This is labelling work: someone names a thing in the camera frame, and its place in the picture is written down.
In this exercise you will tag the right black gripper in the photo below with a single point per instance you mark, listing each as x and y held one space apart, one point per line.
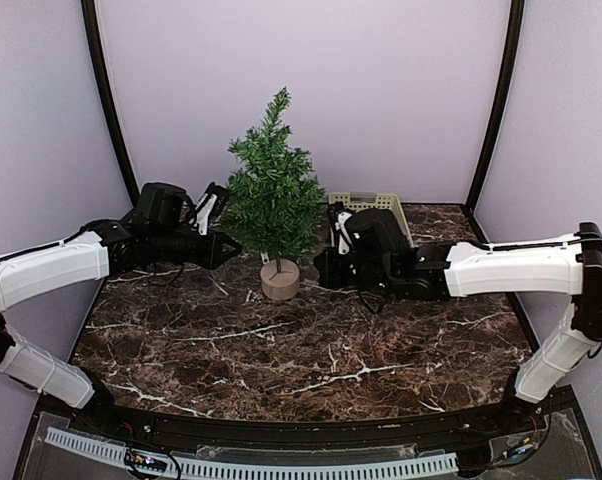
329 276

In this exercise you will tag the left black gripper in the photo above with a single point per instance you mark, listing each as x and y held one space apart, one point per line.
212 257

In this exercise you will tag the small green christmas tree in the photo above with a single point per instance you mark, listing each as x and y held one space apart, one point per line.
275 197

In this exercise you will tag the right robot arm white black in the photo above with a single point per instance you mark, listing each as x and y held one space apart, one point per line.
570 264

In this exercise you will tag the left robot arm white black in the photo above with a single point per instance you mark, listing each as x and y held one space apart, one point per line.
98 250

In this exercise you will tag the round wooden tree base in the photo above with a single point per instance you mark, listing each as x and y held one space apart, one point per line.
280 285

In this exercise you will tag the green plastic basket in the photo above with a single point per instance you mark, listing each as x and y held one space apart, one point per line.
359 201

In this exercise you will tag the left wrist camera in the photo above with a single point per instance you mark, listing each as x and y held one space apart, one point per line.
210 206

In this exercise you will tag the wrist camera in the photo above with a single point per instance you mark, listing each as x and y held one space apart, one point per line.
210 206
338 214

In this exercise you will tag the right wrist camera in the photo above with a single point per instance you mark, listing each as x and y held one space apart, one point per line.
338 214

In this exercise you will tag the black front rail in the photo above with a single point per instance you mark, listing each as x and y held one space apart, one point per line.
464 429

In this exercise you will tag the white slotted cable duct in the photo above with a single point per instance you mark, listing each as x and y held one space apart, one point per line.
251 464

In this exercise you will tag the right black frame post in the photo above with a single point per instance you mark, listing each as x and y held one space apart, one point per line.
502 89

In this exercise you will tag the black frame post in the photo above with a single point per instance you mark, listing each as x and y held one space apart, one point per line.
100 72
502 89

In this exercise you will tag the left black frame post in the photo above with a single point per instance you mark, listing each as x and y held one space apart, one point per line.
100 72

